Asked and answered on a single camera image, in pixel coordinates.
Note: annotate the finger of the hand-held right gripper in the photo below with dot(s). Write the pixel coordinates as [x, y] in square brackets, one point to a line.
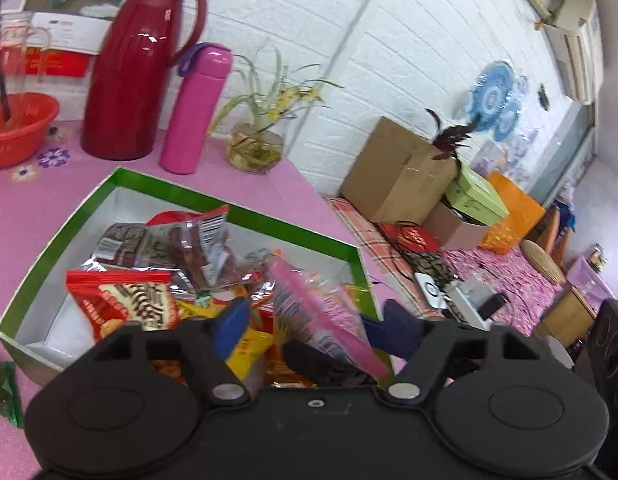
[314, 366]
[371, 332]

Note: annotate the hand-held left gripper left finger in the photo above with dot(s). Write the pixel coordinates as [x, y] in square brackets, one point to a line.
[234, 320]

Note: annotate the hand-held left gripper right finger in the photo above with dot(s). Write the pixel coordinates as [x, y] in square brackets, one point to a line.
[401, 325]

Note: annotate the red chips bag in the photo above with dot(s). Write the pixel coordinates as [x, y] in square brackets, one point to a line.
[279, 370]

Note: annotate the yellow chip bag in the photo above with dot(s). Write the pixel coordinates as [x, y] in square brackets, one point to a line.
[249, 352]

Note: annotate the clear packet of brown snacks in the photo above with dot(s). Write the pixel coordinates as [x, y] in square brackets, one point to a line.
[249, 275]

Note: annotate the pink snack packet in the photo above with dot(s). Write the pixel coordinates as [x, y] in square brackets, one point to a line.
[314, 305]

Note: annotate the red-edged clear snack packet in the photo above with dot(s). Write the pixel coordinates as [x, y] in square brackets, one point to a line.
[204, 240]

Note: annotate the brown chocolate snack packet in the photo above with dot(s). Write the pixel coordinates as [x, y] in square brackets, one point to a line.
[134, 247]

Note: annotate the green cardboard box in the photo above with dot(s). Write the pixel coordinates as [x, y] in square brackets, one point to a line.
[139, 210]

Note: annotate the white charger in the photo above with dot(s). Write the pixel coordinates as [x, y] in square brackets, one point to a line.
[429, 290]

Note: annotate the white power strip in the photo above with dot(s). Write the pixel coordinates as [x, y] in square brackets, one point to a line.
[464, 310]

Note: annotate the brown patterned cloth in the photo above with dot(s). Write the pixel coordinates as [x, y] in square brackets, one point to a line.
[429, 265]

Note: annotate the red cushion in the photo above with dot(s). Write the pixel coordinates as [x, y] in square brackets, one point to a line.
[414, 240]

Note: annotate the plaid blanket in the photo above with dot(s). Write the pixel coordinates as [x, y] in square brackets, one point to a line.
[369, 240]

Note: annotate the black plug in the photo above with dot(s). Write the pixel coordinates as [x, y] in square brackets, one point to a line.
[491, 305]

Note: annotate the beige cardboard box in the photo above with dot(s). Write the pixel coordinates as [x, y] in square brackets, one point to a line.
[454, 232]

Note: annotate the red striped snack bag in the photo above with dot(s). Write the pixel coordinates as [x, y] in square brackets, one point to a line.
[119, 300]

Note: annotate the pink flowered bed sheet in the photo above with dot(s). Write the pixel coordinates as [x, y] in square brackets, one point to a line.
[519, 280]

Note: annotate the green lidded box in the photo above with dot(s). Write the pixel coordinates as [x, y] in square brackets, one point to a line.
[476, 195]

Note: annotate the brown cardboard box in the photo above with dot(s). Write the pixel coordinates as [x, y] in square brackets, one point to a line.
[389, 175]

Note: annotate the round woven cushion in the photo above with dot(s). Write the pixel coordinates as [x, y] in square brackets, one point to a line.
[541, 260]

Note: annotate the wooden stool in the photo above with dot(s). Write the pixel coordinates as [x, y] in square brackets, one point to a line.
[564, 315]

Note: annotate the orange paper bag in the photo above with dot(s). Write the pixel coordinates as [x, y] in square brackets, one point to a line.
[514, 205]

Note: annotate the plant in glass vase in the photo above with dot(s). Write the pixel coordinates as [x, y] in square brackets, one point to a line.
[254, 152]

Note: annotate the wooden chair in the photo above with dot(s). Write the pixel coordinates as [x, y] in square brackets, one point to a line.
[554, 225]

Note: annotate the purple box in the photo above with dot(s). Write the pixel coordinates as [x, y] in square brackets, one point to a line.
[589, 280]

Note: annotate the dark red leaf plant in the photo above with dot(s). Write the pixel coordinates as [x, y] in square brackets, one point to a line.
[449, 137]

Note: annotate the black speaker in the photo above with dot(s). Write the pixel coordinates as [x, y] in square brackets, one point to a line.
[609, 350]

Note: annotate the pink bottle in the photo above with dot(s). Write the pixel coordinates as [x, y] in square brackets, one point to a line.
[194, 110]

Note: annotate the green snack packet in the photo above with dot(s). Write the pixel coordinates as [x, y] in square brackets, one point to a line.
[4, 390]

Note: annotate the blue fan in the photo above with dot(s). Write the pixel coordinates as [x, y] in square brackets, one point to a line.
[491, 95]

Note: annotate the red thermos jug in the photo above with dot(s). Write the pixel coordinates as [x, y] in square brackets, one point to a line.
[129, 85]

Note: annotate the red plastic basin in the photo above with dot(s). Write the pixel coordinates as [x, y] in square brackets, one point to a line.
[19, 140]

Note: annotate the red paper banner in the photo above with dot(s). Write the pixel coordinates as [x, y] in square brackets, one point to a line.
[59, 62]

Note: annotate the black stick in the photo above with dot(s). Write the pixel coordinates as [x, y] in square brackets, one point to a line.
[4, 95]

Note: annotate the glass jug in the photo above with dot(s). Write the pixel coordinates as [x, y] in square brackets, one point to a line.
[26, 65]

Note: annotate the white air conditioner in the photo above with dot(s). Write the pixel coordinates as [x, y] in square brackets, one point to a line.
[579, 35]

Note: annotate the small black wall fixture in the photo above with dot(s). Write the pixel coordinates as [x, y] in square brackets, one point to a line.
[543, 96]

